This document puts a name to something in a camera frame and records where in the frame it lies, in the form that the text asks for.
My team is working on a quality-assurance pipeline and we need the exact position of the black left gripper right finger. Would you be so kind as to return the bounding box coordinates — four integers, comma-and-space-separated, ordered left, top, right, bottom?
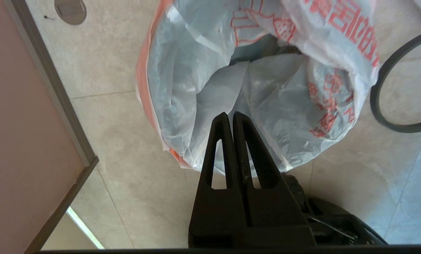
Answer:
233, 112, 317, 247

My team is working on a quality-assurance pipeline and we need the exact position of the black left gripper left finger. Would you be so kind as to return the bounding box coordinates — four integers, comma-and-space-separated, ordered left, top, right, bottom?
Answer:
188, 112, 249, 248

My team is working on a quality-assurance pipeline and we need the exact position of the grey bin rim ring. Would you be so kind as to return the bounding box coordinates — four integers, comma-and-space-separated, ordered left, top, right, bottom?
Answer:
370, 28, 421, 134

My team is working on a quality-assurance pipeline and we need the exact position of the round metal floor drain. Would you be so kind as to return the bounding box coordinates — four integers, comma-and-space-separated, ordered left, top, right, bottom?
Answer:
54, 0, 88, 25

